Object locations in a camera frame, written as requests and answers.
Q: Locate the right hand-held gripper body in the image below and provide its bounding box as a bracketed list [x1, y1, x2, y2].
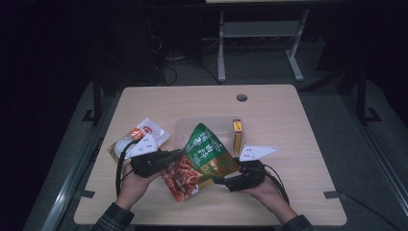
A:
[223, 144, 279, 193]

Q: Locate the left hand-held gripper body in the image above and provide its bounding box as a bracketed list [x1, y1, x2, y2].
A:
[125, 134, 171, 179]

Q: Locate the green and red sauce pouch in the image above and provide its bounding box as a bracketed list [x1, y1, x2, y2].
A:
[161, 122, 242, 203]

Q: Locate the small red and yellow box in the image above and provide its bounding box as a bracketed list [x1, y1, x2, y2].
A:
[232, 118, 244, 155]

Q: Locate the clear plastic container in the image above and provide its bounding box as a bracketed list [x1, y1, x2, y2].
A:
[174, 115, 247, 156]

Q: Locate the person's left hand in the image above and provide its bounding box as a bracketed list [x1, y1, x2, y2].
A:
[115, 163, 162, 212]

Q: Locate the clear packet with orange label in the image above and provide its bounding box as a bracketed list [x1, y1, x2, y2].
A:
[108, 116, 172, 164]

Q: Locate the grey tape strip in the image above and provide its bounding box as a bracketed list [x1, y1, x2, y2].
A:
[77, 189, 96, 199]
[322, 190, 344, 200]

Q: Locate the black metal stand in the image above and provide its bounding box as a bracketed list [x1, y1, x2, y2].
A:
[355, 66, 383, 125]
[81, 70, 104, 126]

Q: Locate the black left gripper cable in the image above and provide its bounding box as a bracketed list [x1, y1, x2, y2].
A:
[115, 139, 140, 198]

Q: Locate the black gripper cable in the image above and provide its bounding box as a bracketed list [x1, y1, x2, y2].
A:
[115, 139, 140, 198]
[262, 164, 292, 207]

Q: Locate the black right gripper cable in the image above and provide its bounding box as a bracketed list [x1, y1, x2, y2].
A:
[262, 164, 292, 207]

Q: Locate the black floor cable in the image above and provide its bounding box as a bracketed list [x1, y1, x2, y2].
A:
[155, 57, 223, 87]

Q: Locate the thin black cable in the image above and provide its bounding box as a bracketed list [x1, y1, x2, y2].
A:
[336, 191, 403, 231]

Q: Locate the white metal table frame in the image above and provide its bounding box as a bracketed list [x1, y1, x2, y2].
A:
[217, 8, 311, 83]

